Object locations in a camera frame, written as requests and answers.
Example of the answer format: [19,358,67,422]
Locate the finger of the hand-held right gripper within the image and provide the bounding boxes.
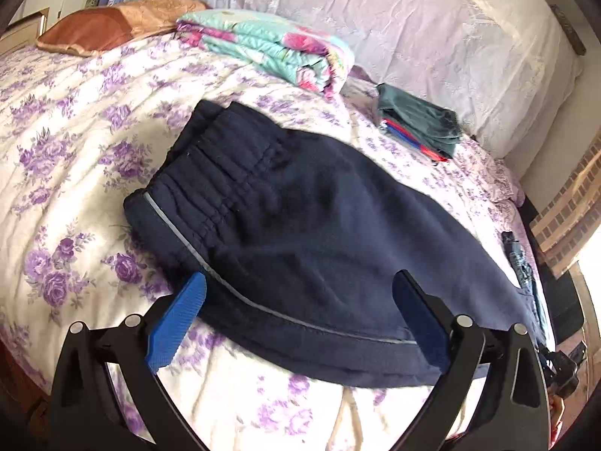
[540,343,587,400]

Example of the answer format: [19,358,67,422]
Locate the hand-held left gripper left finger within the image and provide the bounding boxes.
[47,271,208,451]

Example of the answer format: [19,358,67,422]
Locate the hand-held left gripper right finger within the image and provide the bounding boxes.
[392,270,551,451]

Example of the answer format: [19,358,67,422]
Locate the navy blue pants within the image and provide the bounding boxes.
[123,98,536,388]

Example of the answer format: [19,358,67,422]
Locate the dark clothes pile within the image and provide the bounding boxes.
[501,231,556,354]

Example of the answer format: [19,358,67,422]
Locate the brick patterned curtain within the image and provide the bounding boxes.
[530,150,601,279]

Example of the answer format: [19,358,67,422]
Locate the purple floral pillow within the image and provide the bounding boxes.
[450,141,523,206]

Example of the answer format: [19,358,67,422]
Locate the folded red blue garment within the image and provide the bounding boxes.
[381,120,450,166]

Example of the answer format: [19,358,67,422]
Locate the purple floral bedspread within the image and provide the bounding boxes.
[0,33,555,451]

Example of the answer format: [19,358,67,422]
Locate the folded dark green garment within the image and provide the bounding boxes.
[377,83,463,159]

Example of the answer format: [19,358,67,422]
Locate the folded teal pink floral blanket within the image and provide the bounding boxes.
[176,9,355,100]

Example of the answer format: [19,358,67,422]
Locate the brown satin pillow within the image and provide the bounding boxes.
[36,0,212,58]

